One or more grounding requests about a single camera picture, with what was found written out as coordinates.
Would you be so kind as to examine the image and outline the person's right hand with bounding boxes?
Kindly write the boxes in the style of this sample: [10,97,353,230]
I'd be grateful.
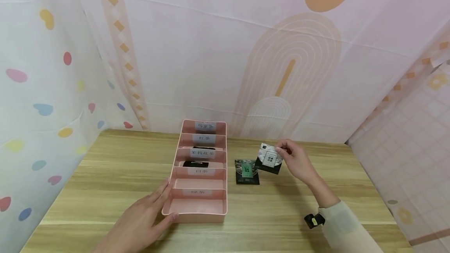
[275,139,319,185]

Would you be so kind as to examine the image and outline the person's left hand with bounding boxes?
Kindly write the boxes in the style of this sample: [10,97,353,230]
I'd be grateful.
[92,178,179,253]

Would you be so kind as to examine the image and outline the white label black tea packet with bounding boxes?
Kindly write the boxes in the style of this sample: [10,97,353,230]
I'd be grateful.
[254,143,284,175]

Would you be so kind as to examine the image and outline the pink compartment organizer box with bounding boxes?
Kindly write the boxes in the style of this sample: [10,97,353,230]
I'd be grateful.
[162,119,229,223]

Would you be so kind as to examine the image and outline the person's right forearm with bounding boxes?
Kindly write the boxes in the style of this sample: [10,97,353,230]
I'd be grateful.
[309,176,384,253]

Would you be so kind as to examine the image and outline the green label black tea packet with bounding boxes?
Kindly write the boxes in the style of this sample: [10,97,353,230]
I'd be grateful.
[234,159,260,185]

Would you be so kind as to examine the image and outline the black wrist band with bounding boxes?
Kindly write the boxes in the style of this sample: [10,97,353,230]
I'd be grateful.
[304,213,326,230]

